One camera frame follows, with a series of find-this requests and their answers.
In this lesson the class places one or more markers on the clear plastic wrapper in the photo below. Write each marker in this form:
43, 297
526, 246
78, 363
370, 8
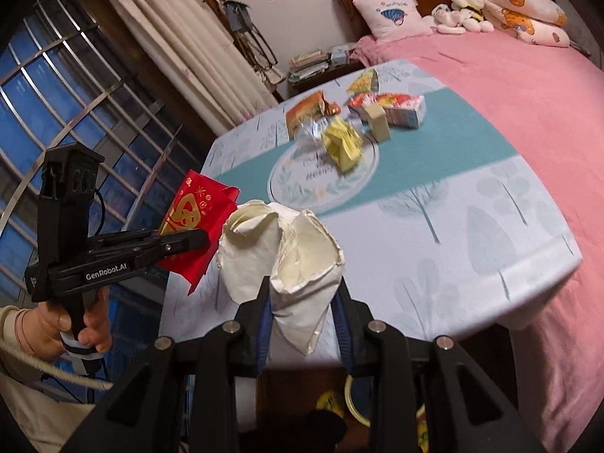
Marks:
311, 130

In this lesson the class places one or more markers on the bear print rolled quilt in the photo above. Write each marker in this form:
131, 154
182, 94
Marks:
519, 9

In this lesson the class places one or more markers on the small beige box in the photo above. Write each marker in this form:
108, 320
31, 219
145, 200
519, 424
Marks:
377, 122

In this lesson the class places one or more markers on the yellow slipper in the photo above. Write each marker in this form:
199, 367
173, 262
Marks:
330, 401

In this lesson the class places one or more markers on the orange snack packet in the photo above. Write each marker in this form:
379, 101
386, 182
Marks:
306, 108

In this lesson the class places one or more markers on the tree print tablecloth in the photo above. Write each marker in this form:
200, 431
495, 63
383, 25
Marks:
424, 245

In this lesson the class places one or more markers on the metal window grille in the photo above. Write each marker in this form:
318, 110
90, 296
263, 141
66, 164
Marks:
71, 104

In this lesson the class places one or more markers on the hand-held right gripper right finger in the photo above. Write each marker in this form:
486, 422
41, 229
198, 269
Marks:
342, 332

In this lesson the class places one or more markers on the hanging shoulder bag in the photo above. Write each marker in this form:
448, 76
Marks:
245, 28

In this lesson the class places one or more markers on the wooden nightstand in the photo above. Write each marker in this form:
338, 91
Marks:
321, 80

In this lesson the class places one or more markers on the stack of books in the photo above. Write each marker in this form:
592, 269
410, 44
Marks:
309, 63

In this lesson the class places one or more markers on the pink blanket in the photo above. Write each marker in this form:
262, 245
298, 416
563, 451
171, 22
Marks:
533, 127

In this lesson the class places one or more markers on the white plush toys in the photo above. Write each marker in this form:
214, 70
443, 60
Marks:
462, 12

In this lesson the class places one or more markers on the colourful printed carton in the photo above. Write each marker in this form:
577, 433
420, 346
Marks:
401, 106

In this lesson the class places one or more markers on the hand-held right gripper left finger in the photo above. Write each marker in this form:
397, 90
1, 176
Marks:
264, 325

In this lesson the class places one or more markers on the person's left hand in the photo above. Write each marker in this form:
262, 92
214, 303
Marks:
94, 325

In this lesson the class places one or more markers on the cream paper bag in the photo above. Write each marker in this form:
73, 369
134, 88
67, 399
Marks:
292, 264

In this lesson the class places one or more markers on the cream curtain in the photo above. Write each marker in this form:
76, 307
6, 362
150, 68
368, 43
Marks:
188, 52

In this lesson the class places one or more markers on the cream rimmed trash bin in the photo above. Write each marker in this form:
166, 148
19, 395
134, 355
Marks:
356, 401

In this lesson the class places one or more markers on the pink embroidered pillow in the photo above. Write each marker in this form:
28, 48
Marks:
391, 16

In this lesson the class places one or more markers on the pale blue tissue box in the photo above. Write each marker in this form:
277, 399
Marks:
342, 54

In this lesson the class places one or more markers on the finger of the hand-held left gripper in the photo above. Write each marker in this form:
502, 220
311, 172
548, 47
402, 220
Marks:
125, 237
188, 244

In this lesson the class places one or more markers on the red gold print plastic bag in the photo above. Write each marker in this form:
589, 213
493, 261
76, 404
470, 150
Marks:
198, 198

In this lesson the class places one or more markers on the crumpled yellow wrapper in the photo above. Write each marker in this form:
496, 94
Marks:
342, 144

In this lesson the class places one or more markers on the person's left forearm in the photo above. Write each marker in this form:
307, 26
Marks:
21, 339

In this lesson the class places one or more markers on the yellow green snack packet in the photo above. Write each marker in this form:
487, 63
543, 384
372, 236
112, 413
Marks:
364, 81

